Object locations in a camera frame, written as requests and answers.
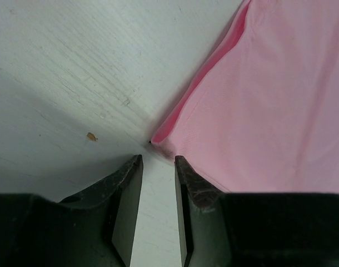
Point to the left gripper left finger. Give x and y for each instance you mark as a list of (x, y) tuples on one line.
[(102, 219)]

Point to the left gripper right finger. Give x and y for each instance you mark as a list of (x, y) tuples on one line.
[(201, 225)]

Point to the pink t shirt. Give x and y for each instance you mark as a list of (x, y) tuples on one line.
[(262, 113)]

